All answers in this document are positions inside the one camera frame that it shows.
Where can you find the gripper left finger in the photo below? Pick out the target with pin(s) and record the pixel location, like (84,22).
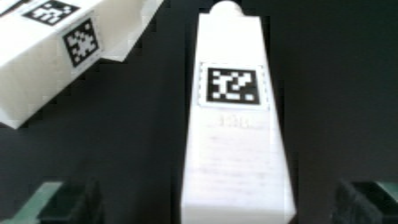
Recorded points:
(64,203)

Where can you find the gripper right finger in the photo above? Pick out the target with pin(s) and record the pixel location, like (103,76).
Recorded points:
(366,203)

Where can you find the white desk leg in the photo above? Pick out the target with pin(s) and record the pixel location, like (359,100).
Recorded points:
(59,34)
(237,187)

